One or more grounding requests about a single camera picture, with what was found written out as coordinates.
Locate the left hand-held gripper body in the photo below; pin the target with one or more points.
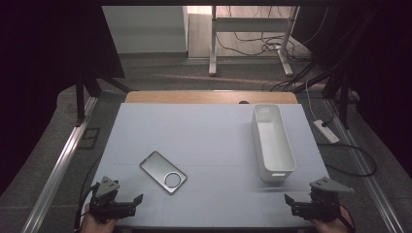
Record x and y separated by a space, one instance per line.
104 200

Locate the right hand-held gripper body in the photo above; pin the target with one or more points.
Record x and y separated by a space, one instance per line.
324 200

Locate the person's right hand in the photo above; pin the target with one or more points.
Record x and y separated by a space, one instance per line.
328 227

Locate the person's left hand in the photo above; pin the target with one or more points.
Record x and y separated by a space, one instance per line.
94 226

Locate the white plastic storage bin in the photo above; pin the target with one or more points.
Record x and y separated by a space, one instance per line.
275 145

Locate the dark square floor cover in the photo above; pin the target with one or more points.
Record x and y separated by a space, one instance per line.
89 138

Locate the white power strip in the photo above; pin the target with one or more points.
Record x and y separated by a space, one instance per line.
326 131

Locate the pale grey table mat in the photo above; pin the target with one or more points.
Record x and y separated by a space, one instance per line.
207 136

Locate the black metal stand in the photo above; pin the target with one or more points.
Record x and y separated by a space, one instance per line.
343 97
87 90

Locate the wooden table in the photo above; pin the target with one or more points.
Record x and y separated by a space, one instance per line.
207 97

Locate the black curtain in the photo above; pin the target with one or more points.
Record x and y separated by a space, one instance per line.
39 64
382 71

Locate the white cabinet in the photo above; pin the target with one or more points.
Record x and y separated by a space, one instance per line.
145 29

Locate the silver metal floor rail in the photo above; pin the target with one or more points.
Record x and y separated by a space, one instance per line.
55 174
366 181

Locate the white metal desk frame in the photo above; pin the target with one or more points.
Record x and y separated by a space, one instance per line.
249 24

